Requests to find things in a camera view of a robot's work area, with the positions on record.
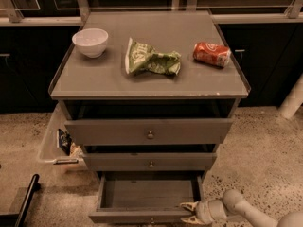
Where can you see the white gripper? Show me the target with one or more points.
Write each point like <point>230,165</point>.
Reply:
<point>204,211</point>

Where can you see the grey bottom drawer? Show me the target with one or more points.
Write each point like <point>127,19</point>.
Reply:
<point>146,197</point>

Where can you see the grey drawer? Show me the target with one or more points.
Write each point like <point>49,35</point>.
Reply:
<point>148,131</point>
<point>149,161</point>
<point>146,197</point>

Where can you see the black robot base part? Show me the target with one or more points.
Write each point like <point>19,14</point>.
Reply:
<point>17,219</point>

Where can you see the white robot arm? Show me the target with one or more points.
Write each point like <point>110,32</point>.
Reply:
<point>258,179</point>

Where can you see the grey top drawer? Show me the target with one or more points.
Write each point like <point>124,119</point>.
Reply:
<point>148,131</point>

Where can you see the grey middle drawer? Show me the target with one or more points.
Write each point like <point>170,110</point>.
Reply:
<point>149,161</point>

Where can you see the grey drawer cabinet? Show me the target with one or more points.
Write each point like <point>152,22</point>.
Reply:
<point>101,89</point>

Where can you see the dark snack package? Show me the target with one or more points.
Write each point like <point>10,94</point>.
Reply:
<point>64,141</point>

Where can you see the clear plastic bin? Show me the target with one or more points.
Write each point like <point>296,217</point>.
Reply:
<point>50,153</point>

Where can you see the red soda can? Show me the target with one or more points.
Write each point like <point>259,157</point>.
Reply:
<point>213,54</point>

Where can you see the green crumpled chip bag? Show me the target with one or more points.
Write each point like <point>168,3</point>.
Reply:
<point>144,57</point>

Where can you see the white bowl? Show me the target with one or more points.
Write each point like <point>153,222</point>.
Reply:
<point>91,42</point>

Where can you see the metal railing frame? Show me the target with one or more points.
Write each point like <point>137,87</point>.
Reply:
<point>75,12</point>

